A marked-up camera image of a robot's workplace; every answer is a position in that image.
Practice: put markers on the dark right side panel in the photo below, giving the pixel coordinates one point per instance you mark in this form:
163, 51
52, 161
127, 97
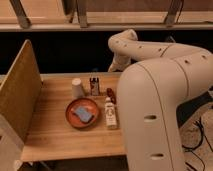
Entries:
187, 109

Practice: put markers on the left wooden side panel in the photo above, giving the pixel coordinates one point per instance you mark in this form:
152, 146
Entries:
19, 91

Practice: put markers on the orange round bowl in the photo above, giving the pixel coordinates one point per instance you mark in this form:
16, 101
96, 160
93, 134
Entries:
89, 104

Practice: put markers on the dark red small object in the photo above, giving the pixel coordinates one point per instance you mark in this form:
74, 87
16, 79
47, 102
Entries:
111, 95

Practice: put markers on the wooden shelf rail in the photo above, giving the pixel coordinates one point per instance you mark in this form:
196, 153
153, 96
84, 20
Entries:
105, 15

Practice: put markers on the white ceramic cup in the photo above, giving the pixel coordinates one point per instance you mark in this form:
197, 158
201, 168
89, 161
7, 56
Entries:
77, 88

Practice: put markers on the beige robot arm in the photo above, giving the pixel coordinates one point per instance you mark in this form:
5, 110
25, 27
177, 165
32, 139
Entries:
156, 78

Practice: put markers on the white plastic bottle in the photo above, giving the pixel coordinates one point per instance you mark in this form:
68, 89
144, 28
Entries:
110, 114

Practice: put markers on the blue sponge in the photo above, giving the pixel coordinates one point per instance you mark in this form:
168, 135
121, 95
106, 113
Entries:
83, 114

